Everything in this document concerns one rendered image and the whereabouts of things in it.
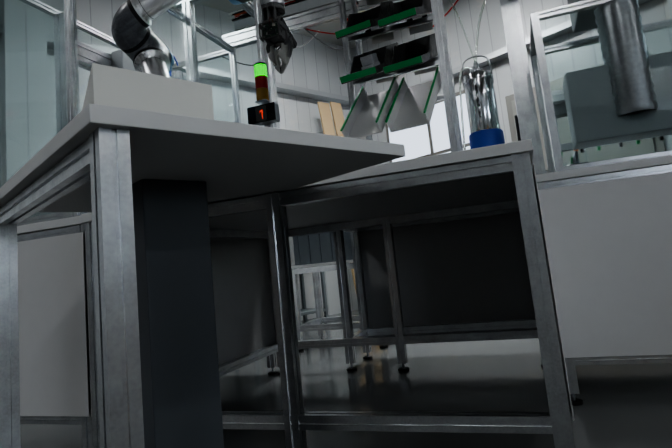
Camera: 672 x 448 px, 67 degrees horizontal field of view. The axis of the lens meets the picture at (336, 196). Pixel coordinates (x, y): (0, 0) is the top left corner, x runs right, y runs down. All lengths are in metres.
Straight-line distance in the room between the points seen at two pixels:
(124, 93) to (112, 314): 0.58
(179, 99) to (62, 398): 1.24
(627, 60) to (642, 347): 1.08
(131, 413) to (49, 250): 1.38
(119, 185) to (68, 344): 1.31
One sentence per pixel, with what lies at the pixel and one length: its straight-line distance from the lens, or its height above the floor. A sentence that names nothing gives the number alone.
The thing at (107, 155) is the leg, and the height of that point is 0.79.
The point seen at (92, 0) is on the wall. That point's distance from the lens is 5.65.
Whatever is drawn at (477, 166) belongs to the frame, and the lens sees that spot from 1.39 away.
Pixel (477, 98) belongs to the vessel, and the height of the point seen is 1.28.
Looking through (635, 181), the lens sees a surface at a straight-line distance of 2.14.
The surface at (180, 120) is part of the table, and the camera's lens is 0.86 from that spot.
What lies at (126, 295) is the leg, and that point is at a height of 0.58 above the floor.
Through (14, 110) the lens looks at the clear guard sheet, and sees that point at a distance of 2.43.
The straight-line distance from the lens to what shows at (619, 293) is 2.12.
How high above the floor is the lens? 0.59
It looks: 8 degrees up
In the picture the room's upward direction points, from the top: 6 degrees counter-clockwise
